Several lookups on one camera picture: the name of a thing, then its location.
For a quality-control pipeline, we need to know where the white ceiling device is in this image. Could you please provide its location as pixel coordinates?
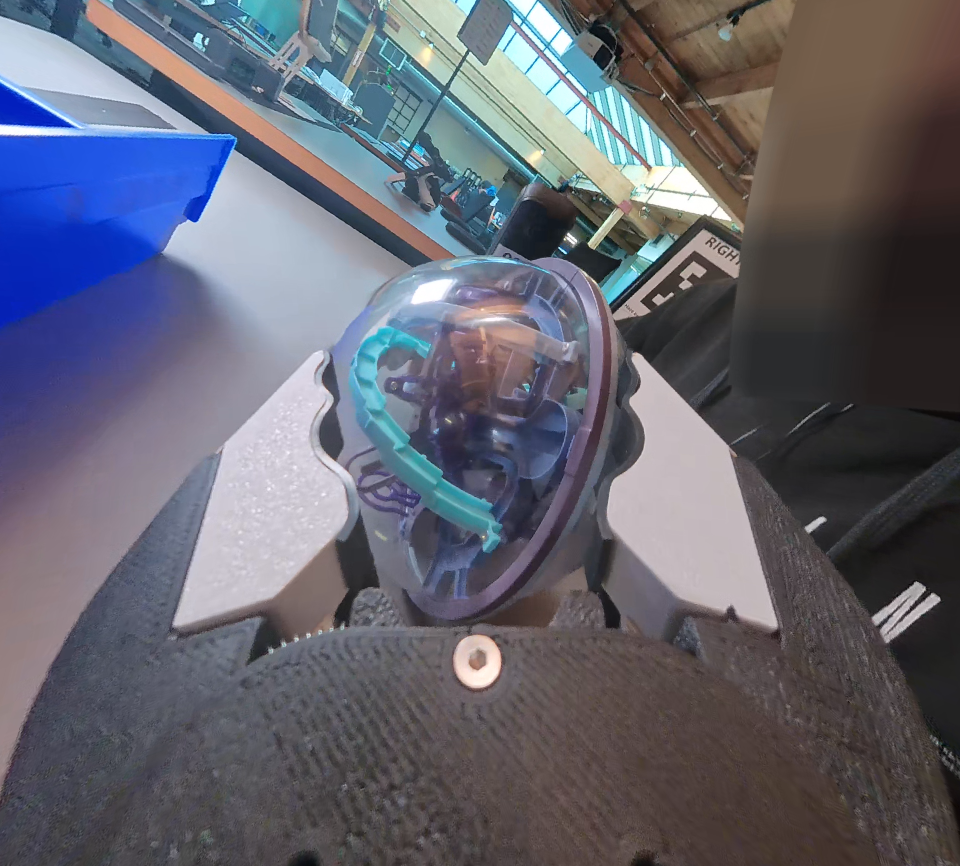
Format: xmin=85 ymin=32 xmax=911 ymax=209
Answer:
xmin=558 ymin=18 xmax=625 ymax=91

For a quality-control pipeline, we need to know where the spare hand-held gripper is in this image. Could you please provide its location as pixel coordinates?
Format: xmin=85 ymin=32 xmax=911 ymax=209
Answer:
xmin=384 ymin=159 xmax=455 ymax=209

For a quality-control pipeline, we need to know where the black printed hoodie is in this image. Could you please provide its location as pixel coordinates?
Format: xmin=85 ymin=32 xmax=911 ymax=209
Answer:
xmin=701 ymin=397 xmax=960 ymax=777

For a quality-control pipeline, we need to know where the black fabric chair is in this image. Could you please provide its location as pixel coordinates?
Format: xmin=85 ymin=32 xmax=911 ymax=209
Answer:
xmin=566 ymin=242 xmax=625 ymax=284

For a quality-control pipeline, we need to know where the clear plastic maze ball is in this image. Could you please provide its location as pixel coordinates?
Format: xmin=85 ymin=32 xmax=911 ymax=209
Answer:
xmin=328 ymin=254 xmax=627 ymax=621

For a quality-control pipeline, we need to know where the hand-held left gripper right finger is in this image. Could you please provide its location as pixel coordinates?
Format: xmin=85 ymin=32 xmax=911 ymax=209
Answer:
xmin=598 ymin=353 xmax=781 ymax=641

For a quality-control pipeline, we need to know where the blue plastic bin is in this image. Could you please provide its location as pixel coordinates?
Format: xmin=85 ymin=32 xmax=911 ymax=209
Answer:
xmin=0 ymin=74 xmax=239 ymax=329

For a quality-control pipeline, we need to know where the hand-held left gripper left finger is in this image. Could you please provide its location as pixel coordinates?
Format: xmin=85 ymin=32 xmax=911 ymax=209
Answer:
xmin=171 ymin=348 xmax=361 ymax=641

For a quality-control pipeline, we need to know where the black sign stand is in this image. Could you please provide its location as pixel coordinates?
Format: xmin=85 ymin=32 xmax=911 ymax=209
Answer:
xmin=401 ymin=0 xmax=516 ymax=166

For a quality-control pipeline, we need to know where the orange-edged desk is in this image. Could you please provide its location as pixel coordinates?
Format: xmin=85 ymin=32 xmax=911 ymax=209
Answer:
xmin=84 ymin=0 xmax=505 ymax=266

